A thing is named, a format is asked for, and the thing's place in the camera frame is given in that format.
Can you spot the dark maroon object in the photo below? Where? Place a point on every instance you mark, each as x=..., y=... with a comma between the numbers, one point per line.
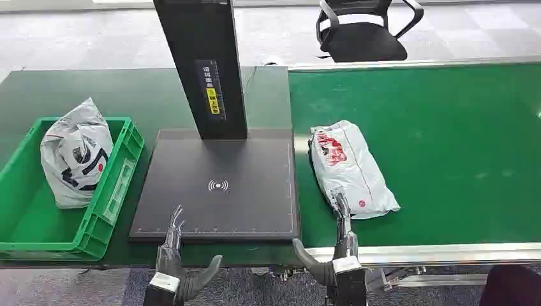
x=513, y=287

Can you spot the black office chair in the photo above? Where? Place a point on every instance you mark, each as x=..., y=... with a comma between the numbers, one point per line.
x=363, y=38

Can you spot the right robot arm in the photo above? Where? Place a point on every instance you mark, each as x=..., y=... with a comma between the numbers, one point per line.
x=350, y=283

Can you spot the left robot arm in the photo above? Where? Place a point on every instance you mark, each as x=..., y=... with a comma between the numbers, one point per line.
x=160, y=291

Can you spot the green conveyor belt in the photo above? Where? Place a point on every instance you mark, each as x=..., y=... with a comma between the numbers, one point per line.
x=444, y=148

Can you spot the grey parcel with red print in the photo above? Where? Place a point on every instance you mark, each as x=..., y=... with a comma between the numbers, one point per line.
x=351, y=169

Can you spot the green plastic crate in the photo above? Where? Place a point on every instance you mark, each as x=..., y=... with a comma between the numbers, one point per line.
x=29, y=219

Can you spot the grey parcel with black print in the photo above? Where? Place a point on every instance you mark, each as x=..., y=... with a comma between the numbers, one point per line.
x=74, y=160

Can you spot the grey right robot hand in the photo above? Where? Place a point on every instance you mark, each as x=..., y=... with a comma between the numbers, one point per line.
x=346, y=247

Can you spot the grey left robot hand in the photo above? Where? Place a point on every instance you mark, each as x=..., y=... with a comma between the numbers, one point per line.
x=169, y=262

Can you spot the black scanner stand with column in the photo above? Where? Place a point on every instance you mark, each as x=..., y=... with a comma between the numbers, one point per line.
x=215, y=190

